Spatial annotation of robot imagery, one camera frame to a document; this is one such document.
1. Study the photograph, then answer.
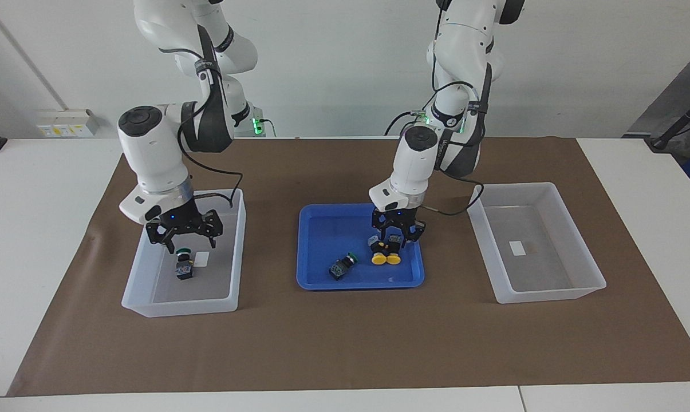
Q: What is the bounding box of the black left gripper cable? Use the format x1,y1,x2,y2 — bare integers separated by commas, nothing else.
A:
422,23,491,217

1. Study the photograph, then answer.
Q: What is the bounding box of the black tripod leg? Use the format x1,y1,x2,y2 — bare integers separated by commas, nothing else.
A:
651,92,690,150

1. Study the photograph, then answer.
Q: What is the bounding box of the blue plastic tray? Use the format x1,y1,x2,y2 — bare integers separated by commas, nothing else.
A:
296,203,425,291

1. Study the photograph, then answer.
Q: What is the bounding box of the grey wall socket strip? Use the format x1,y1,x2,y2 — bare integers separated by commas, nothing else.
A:
37,109,100,138

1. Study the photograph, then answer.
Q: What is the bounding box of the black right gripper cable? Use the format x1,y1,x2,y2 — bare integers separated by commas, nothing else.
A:
176,40,244,208

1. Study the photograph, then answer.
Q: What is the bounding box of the translucent white plastic box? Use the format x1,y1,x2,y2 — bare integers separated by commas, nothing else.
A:
121,189,247,318
467,182,607,304

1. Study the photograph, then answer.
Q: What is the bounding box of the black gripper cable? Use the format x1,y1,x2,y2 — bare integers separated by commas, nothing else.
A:
176,40,244,208
422,23,491,217

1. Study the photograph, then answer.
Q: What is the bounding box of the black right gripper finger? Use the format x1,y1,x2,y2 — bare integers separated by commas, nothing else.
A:
199,210,224,249
146,222,177,255

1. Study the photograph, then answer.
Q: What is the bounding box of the brown paper table mat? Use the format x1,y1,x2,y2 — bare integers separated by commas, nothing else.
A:
7,136,690,397

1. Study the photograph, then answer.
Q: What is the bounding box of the green push button switch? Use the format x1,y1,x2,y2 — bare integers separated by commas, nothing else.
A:
329,251,360,281
175,247,195,281

